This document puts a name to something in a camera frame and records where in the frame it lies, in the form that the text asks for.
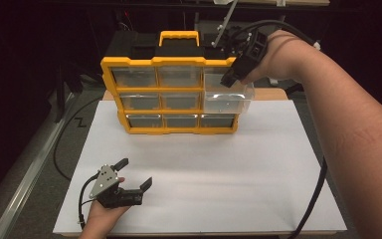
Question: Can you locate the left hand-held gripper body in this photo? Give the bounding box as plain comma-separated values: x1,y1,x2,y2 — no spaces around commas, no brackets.
89,164,144,209

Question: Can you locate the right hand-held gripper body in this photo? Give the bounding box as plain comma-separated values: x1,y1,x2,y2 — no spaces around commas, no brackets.
233,30,270,73

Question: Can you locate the clear plastic organizer drawer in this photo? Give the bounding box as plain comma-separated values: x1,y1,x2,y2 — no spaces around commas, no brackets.
202,67,256,115

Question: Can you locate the yellow black organizer cabinet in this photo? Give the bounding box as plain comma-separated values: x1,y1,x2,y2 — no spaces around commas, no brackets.
99,30,241,135

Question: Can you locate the person's right hand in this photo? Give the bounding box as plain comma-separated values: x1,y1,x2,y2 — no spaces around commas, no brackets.
240,29,304,84

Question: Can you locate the person's left hand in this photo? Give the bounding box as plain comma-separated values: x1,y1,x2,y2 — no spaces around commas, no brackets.
86,199,130,230

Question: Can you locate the white metal rod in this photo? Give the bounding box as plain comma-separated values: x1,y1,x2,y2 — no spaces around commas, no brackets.
211,0,239,48

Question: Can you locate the set of clear drawers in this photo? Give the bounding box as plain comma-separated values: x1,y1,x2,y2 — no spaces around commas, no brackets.
109,65,237,129

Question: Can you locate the dark tripod stand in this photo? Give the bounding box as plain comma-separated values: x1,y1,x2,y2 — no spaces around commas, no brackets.
53,62,85,123

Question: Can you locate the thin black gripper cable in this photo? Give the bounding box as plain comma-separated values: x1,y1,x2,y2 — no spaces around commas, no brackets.
78,172,100,230

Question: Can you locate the black floor cable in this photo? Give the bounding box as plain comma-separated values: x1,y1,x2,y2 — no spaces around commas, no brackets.
53,95,104,182

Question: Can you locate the aluminium floor rail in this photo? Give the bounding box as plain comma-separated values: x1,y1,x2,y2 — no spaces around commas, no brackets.
0,93,78,239

